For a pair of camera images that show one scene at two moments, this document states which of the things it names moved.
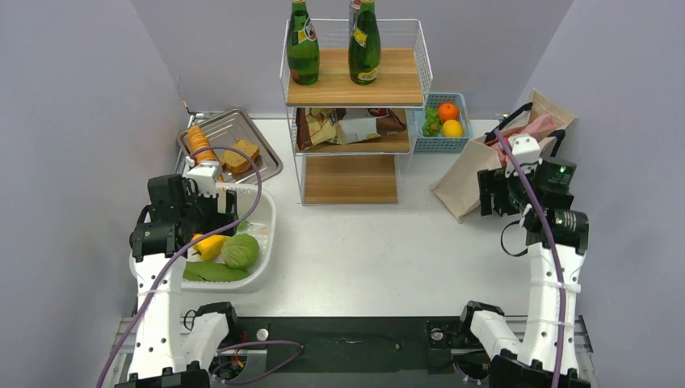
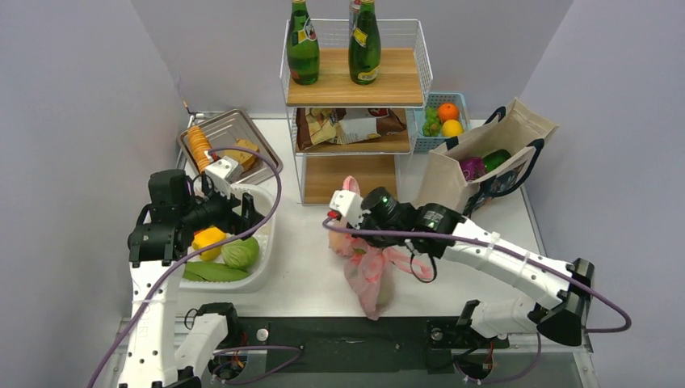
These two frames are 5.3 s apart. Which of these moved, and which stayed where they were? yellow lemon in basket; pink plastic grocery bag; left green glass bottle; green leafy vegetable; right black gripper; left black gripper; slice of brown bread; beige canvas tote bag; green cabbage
Moved: beige canvas tote bag; right black gripper; pink plastic grocery bag
Stayed: yellow lemon in basket; left green glass bottle; green cabbage; left black gripper; green leafy vegetable; slice of brown bread
